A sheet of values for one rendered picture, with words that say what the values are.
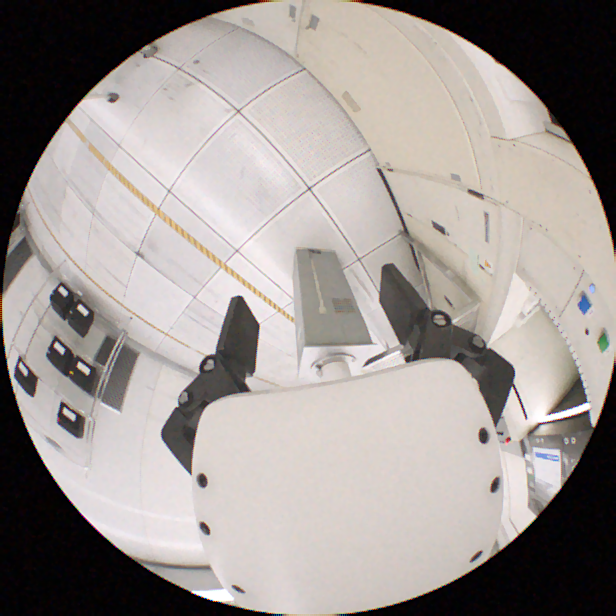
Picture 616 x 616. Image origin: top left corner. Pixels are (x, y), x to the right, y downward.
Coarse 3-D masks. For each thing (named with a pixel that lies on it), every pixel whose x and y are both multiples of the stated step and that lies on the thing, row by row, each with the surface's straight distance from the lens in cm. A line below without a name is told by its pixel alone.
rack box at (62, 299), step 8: (56, 288) 267; (64, 288) 264; (56, 296) 261; (64, 296) 258; (72, 296) 260; (56, 304) 256; (64, 304) 253; (72, 304) 269; (56, 312) 274; (64, 312) 259; (64, 320) 269
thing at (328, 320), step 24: (312, 264) 101; (336, 264) 108; (312, 288) 84; (336, 288) 87; (312, 312) 72; (336, 312) 74; (360, 312) 79; (312, 336) 64; (336, 336) 66; (360, 336) 70; (312, 360) 68; (360, 360) 76
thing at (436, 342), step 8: (432, 312) 9; (440, 312) 9; (432, 320) 9; (440, 320) 9; (448, 320) 9; (424, 328) 8; (432, 328) 8; (440, 328) 8; (448, 328) 8; (424, 336) 8; (432, 336) 8; (440, 336) 8; (448, 336) 8; (424, 344) 8; (432, 344) 8; (440, 344) 8; (448, 344) 8; (416, 352) 10; (424, 352) 7; (432, 352) 7; (440, 352) 8; (448, 352) 8; (416, 360) 10
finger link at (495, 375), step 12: (456, 360) 10; (468, 360) 9; (480, 360) 10; (492, 360) 10; (504, 360) 10; (480, 372) 10; (492, 372) 10; (504, 372) 10; (480, 384) 10; (492, 384) 9; (504, 384) 10; (492, 396) 9; (504, 396) 10; (492, 408) 9; (492, 420) 9
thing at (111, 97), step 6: (144, 48) 171; (150, 48) 173; (156, 48) 177; (144, 54) 175; (150, 54) 177; (126, 60) 168; (120, 66) 169; (108, 84) 170; (102, 90) 170; (90, 96) 165; (96, 96) 169; (102, 96) 172; (108, 96) 175; (114, 96) 176; (114, 102) 177
